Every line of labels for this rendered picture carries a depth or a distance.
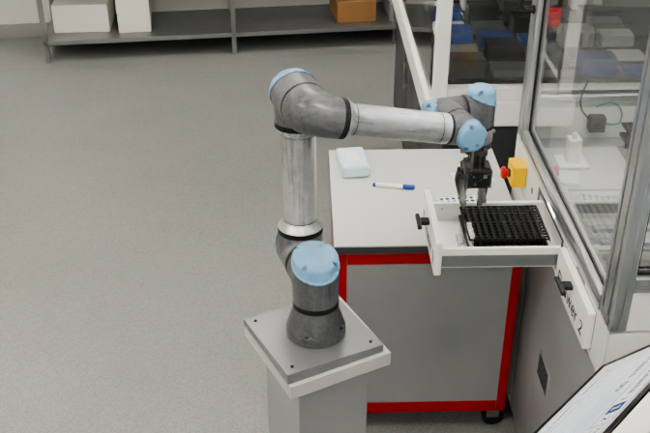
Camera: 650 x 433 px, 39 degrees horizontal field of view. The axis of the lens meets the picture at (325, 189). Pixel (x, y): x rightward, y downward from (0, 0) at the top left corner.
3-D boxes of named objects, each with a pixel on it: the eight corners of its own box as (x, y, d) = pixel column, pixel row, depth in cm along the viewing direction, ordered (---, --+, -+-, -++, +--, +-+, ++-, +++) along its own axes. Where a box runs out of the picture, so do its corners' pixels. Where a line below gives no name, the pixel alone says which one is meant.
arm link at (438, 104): (435, 110, 226) (477, 104, 229) (418, 95, 236) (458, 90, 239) (434, 140, 230) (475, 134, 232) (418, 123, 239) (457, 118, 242)
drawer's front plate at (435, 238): (433, 276, 251) (436, 243, 246) (422, 220, 276) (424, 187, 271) (440, 276, 251) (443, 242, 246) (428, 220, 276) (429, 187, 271)
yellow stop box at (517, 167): (509, 187, 289) (511, 167, 285) (504, 177, 295) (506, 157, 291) (525, 187, 289) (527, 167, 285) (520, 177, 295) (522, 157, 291)
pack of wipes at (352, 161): (369, 177, 311) (370, 165, 309) (341, 179, 310) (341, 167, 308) (362, 157, 324) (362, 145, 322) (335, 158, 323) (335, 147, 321)
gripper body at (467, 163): (462, 190, 244) (466, 150, 238) (457, 175, 252) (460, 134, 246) (491, 190, 245) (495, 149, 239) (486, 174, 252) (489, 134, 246)
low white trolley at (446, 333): (333, 435, 312) (334, 245, 275) (328, 321, 366) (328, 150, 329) (505, 432, 314) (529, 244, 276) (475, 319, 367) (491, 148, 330)
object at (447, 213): (440, 268, 252) (441, 249, 249) (428, 218, 274) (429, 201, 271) (586, 266, 253) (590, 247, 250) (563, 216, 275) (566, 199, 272)
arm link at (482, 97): (459, 82, 237) (489, 78, 240) (457, 122, 243) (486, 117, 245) (472, 95, 231) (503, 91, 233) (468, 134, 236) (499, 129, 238)
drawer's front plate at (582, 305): (582, 350, 224) (588, 313, 219) (553, 280, 250) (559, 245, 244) (589, 350, 224) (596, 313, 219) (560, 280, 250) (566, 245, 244)
